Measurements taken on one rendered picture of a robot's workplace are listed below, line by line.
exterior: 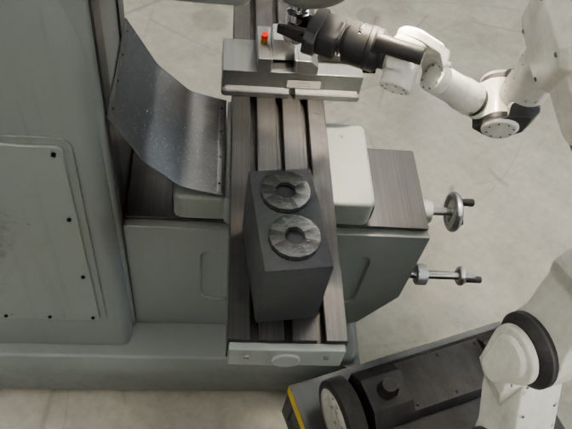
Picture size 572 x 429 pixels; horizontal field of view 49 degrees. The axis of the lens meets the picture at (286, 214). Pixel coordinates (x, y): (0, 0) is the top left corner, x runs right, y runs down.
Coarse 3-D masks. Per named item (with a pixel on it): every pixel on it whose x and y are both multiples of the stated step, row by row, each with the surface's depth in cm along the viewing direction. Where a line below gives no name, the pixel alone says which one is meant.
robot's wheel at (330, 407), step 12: (324, 384) 156; (336, 384) 152; (348, 384) 152; (324, 396) 159; (336, 396) 149; (348, 396) 148; (324, 408) 161; (336, 408) 156; (348, 408) 147; (360, 408) 147; (324, 420) 162; (336, 420) 158; (348, 420) 146; (360, 420) 146
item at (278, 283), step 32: (256, 192) 114; (288, 192) 115; (256, 224) 110; (288, 224) 109; (320, 224) 111; (256, 256) 112; (288, 256) 105; (320, 256) 107; (256, 288) 114; (288, 288) 110; (320, 288) 112; (256, 320) 118
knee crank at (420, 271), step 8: (416, 264) 181; (424, 264) 181; (416, 272) 180; (424, 272) 178; (432, 272) 180; (440, 272) 181; (448, 272) 181; (456, 272) 182; (464, 272) 180; (472, 272) 182; (416, 280) 179; (424, 280) 178; (456, 280) 182; (464, 280) 180; (472, 280) 183; (480, 280) 184
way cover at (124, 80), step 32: (128, 32) 142; (128, 64) 139; (128, 96) 135; (160, 96) 150; (192, 96) 161; (128, 128) 132; (160, 128) 145; (192, 128) 154; (224, 128) 159; (160, 160) 140; (192, 160) 148; (224, 160) 152
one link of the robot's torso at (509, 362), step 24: (504, 336) 113; (528, 336) 109; (480, 360) 124; (504, 360) 114; (528, 360) 109; (504, 384) 117; (528, 384) 111; (480, 408) 135; (504, 408) 126; (528, 408) 123; (552, 408) 126
